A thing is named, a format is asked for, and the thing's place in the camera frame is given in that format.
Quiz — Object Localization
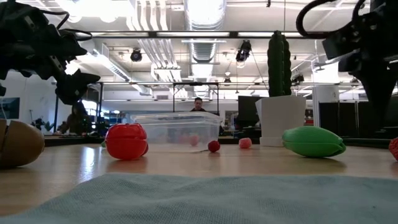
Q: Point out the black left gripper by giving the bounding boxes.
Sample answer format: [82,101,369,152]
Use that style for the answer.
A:
[18,18,101,105]

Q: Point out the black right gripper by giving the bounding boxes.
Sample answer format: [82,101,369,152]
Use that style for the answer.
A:
[322,12,398,133]

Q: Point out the red toy strawberry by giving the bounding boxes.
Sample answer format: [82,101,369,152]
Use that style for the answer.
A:
[388,136,398,161]

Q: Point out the red toy tomato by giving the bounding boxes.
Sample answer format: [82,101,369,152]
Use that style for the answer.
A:
[104,123,149,161]

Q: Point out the brown toy potato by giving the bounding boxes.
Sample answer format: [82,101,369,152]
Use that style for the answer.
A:
[0,119,45,169]

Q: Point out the green toy pea pod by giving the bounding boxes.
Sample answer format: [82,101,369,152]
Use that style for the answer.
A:
[281,125,347,158]

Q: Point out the clear plastic tupperware container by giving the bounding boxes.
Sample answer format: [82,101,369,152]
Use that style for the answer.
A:
[132,111,223,153]

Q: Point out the dark red toy raspberry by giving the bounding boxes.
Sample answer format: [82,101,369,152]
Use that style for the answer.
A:
[207,140,221,153]

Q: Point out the person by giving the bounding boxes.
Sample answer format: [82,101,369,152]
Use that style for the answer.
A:
[190,96,206,113]
[57,101,90,136]

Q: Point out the black partition panels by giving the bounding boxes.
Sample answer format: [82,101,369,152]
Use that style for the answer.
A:
[319,100,398,139]

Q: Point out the black ceiling spotlight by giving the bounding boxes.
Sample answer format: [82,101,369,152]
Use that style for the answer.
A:
[235,39,252,63]
[129,47,143,63]

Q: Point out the black overhead crossbar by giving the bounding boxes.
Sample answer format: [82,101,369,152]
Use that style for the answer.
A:
[74,30,327,40]

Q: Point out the white plant pot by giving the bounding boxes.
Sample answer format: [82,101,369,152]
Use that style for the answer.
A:
[255,95,307,147]

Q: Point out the green cactus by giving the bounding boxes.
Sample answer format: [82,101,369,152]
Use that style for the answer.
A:
[267,30,292,97]

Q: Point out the black monitor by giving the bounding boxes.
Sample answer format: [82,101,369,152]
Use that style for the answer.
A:
[238,95,264,128]

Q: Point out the teal cloth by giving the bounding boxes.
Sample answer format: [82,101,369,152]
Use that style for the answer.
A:
[0,172,398,224]

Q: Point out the black aluminium table frame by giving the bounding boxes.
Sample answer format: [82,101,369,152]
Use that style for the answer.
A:
[43,135,398,149]

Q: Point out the dark wall screen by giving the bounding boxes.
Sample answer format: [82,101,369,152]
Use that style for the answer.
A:
[0,97,21,120]

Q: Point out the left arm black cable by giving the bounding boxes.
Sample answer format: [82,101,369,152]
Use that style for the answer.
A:
[40,9,94,43]

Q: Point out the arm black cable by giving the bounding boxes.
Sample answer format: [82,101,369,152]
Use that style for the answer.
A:
[40,9,94,43]
[295,0,368,40]

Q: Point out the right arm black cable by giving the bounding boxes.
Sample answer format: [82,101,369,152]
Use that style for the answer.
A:
[295,0,368,40]

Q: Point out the black background frame stand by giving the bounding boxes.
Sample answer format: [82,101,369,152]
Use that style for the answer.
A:
[172,81,220,114]

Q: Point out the silver ceiling duct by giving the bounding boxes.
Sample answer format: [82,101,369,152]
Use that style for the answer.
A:
[183,0,228,98]

